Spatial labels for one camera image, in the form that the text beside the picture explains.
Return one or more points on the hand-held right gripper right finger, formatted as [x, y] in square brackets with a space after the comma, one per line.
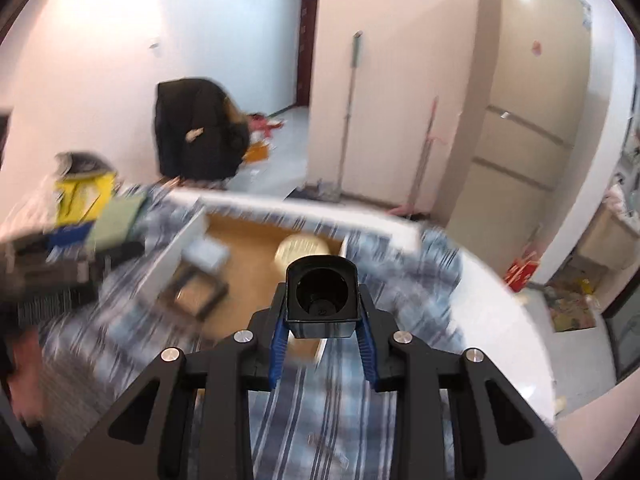
[367, 360]

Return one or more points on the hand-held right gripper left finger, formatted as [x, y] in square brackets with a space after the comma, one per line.
[277, 355]

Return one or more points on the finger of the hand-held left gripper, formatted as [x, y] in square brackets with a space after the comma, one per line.
[70, 236]
[120, 251]

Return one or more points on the light green box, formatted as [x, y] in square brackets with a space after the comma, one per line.
[117, 222]

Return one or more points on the black square cup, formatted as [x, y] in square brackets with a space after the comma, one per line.
[322, 330]

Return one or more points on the white printed carton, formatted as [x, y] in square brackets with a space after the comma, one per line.
[205, 255]

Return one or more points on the black frame display box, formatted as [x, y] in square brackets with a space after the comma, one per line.
[215, 295]

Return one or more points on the cream round container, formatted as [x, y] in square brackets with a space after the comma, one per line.
[300, 247]

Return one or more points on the white cardboard box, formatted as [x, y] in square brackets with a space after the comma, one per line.
[250, 240]

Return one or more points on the person's left hand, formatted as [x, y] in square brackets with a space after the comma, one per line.
[27, 370]

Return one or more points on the yellow paper bag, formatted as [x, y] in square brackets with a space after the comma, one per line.
[75, 200]

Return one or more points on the white plastic bag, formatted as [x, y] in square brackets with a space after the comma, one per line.
[30, 215]

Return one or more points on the grey bag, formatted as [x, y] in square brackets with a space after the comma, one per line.
[82, 162]

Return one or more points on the blue plaid cloth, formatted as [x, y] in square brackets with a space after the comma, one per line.
[325, 425]

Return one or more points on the red carton on floor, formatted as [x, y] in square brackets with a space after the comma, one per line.
[522, 272]

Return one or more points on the red plastic bag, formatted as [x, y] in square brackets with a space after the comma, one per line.
[262, 125]

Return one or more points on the cardboard box of clutter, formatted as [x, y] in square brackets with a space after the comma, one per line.
[572, 307]

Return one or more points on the pink broom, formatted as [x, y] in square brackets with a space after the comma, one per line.
[427, 145]

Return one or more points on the dark-framed glass door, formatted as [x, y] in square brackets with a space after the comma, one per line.
[625, 340]

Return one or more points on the beige vanity cabinet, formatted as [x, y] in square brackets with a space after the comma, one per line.
[607, 240]

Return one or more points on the brown entrance door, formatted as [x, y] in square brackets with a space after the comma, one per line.
[306, 50]

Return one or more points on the beige refrigerator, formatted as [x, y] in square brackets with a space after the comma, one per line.
[525, 110]

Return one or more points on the pale cloth on counter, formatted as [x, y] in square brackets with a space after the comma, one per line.
[622, 200]

